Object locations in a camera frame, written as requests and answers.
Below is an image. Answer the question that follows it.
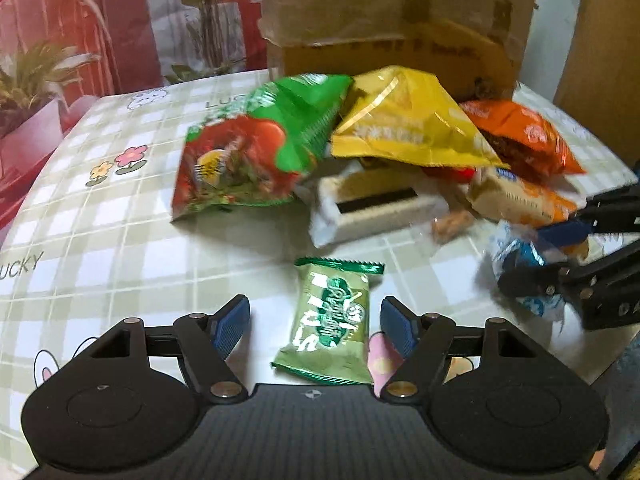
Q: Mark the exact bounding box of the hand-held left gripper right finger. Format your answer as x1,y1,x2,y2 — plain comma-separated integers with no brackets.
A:
375,296,556,403

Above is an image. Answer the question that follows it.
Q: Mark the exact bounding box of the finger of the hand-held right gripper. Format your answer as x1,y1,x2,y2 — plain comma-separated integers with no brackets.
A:
537,184,640,250
497,240,640,301

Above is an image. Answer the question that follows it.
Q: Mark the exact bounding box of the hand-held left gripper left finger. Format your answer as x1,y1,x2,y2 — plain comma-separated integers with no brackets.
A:
75,295,251,406

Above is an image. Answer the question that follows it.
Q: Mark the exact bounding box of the blue white snack packet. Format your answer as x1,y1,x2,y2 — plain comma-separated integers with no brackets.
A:
485,220,568,322

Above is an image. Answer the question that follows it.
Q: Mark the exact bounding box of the small green snack packet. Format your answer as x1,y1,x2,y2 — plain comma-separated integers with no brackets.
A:
272,257,385,387

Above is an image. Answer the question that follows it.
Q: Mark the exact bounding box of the yellow snack bag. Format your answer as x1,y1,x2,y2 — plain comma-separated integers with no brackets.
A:
330,65,511,171

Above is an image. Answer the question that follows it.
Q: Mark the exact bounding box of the cardboard box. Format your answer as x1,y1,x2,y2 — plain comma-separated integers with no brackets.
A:
257,0,540,106

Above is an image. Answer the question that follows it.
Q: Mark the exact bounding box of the orange white cracker packet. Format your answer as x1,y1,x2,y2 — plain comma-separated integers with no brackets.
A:
467,167,580,227

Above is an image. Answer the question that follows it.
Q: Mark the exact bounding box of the brown candy in clear wrapper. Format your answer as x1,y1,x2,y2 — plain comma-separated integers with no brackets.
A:
431,210,476,245

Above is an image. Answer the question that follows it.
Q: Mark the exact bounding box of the orange snack bag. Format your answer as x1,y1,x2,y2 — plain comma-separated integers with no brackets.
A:
457,100,587,178

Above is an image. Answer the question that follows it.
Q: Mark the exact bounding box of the white wafer bar packet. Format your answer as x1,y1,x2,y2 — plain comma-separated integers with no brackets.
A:
307,162,451,248

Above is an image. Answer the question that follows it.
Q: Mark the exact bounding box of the small red packet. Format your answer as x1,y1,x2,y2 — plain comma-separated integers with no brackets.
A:
424,166,476,182

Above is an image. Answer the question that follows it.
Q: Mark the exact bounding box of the checkered tablecloth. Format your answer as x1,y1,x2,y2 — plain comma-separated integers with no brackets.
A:
0,67,640,411

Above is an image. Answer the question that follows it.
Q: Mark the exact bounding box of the green red snack bag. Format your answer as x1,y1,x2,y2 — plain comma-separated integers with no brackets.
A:
170,74,354,223

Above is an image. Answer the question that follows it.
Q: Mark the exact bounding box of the wooden board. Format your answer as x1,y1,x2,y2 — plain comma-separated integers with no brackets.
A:
552,0,640,161

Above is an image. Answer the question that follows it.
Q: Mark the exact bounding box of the printed wall poster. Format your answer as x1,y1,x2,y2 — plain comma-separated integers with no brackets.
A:
0,0,273,233

